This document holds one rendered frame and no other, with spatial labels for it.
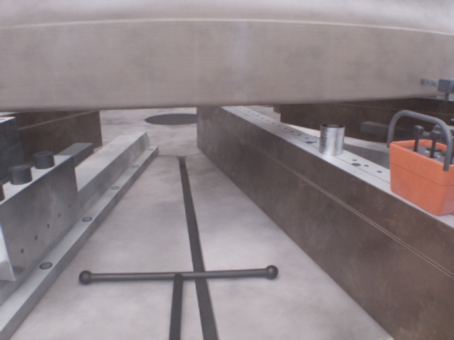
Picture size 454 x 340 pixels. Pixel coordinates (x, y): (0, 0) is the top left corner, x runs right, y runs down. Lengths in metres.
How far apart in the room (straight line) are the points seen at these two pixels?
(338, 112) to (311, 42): 1.88
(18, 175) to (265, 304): 0.80
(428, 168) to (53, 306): 1.08
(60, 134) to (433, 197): 2.26
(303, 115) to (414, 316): 2.39
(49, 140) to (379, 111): 2.37
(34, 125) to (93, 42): 1.38
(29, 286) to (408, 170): 1.10
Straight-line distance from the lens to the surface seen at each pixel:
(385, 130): 2.29
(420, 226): 0.95
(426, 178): 0.91
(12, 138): 1.29
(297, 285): 1.26
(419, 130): 0.98
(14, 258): 1.11
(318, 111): 3.16
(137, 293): 1.23
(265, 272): 1.25
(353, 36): 1.39
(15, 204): 1.09
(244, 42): 1.20
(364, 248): 1.12
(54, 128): 2.62
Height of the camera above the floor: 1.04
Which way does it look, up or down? 19 degrees down
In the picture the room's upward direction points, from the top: straight up
